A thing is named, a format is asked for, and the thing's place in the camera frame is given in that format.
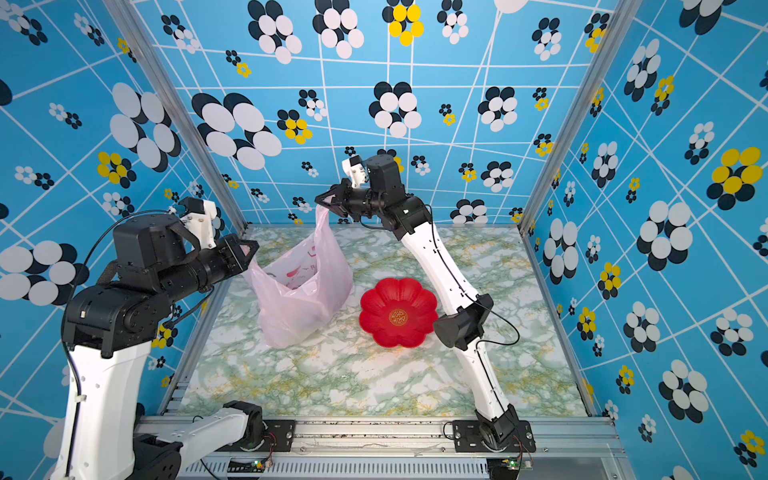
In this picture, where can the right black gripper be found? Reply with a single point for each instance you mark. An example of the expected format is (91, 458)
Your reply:
(346, 195)

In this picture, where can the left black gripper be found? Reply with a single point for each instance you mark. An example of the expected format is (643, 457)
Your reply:
(231, 246)

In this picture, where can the pink translucent plastic bag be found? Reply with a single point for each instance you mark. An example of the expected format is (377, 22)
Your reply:
(302, 290)

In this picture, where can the red flower-shaped plate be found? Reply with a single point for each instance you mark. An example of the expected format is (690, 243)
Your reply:
(398, 313)

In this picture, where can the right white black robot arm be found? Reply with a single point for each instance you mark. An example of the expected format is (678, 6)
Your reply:
(461, 328)

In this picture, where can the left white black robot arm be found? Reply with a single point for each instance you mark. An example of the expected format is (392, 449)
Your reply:
(107, 334)

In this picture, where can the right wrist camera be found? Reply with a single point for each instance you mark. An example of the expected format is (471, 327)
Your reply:
(356, 171)

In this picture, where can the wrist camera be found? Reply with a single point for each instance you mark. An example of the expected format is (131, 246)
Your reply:
(356, 171)
(196, 217)

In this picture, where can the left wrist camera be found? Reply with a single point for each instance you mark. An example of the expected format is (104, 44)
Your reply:
(196, 217)

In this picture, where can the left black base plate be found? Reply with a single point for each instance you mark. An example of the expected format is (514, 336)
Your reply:
(277, 436)

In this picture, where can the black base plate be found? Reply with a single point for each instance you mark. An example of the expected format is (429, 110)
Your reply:
(277, 436)
(473, 436)

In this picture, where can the aluminium front rail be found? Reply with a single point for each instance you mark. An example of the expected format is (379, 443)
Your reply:
(416, 448)

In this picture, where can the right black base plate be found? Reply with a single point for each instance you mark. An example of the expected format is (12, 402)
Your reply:
(473, 436)

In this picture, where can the left aluminium corner post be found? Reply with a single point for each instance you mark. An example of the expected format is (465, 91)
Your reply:
(127, 22)

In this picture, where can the aluminium corner post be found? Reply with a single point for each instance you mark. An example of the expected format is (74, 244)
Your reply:
(621, 21)
(127, 22)

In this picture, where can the right aluminium corner post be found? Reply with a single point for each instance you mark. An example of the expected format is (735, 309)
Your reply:
(621, 21)

